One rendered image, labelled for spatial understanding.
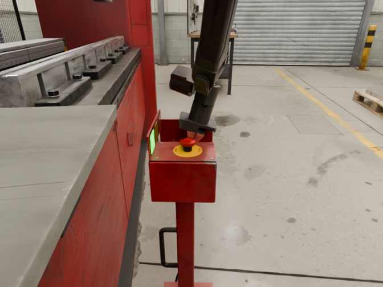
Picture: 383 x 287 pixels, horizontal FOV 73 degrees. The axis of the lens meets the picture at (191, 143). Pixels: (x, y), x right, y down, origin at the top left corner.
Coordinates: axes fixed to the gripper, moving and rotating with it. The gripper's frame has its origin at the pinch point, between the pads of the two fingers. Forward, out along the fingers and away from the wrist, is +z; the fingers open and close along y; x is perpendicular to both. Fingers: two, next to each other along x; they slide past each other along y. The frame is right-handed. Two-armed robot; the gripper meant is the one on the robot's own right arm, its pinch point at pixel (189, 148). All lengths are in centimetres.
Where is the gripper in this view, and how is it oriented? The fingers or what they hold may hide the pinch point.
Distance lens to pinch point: 74.6
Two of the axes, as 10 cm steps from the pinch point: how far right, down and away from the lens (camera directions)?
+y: -9.6, -2.4, -1.1
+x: -0.1, 4.4, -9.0
